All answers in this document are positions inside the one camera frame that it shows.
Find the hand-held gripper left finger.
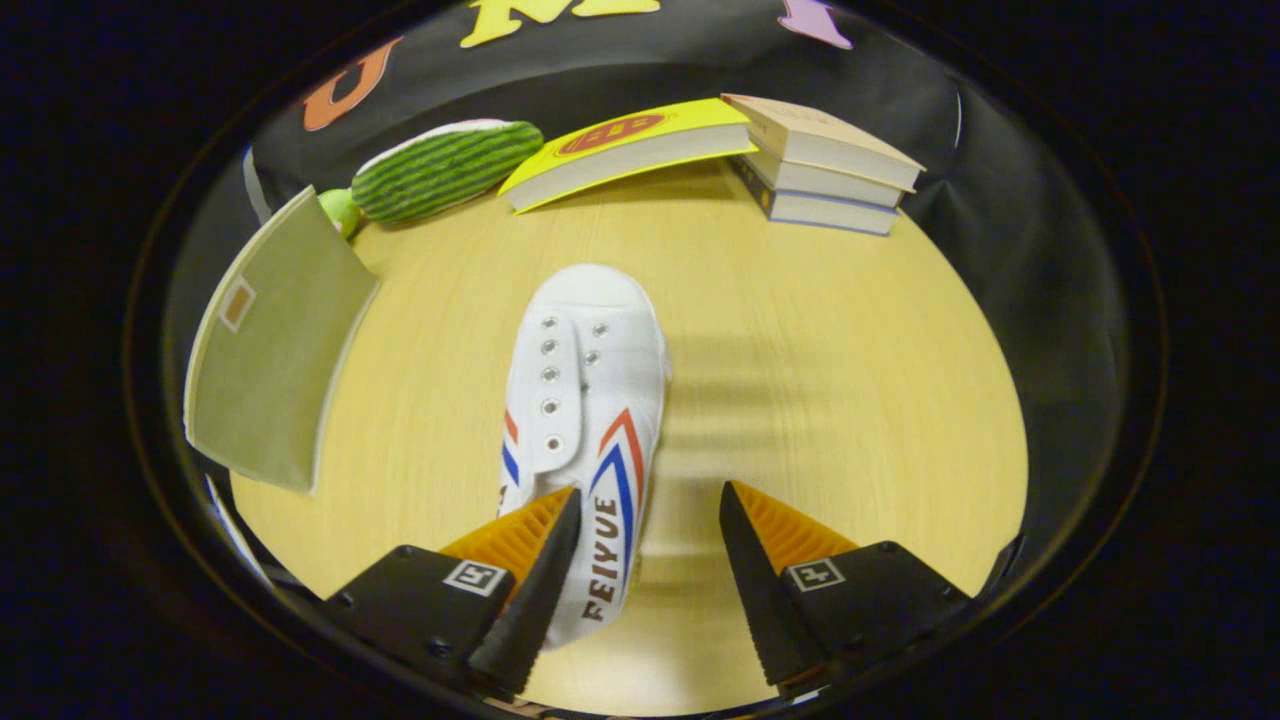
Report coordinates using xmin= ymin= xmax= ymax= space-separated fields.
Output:
xmin=325 ymin=486 xmax=583 ymax=703

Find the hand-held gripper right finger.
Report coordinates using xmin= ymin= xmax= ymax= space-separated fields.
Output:
xmin=719 ymin=480 xmax=973 ymax=699

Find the white shoe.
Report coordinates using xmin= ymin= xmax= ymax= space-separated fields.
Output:
xmin=497 ymin=264 xmax=671 ymax=651

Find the pale green fabric storage box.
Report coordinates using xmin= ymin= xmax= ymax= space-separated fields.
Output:
xmin=183 ymin=185 xmax=381 ymax=496

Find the dark blue cover book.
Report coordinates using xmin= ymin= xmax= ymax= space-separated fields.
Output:
xmin=733 ymin=158 xmax=900 ymax=238

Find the white cover book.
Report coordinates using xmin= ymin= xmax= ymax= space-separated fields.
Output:
xmin=745 ymin=150 xmax=907 ymax=210

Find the pink and green plush toy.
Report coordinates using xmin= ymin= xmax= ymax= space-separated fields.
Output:
xmin=318 ymin=187 xmax=364 ymax=241

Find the watermelon slice plush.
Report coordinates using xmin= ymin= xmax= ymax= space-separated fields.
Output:
xmin=351 ymin=119 xmax=546 ymax=226

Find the beige cover book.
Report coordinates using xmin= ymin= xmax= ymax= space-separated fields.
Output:
xmin=721 ymin=93 xmax=927 ymax=193

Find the yellow book with red circle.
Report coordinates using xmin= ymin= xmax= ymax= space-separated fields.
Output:
xmin=497 ymin=97 xmax=759 ymax=215

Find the black backdrop cloth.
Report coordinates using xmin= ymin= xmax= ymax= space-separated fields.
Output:
xmin=160 ymin=0 xmax=1136 ymax=601

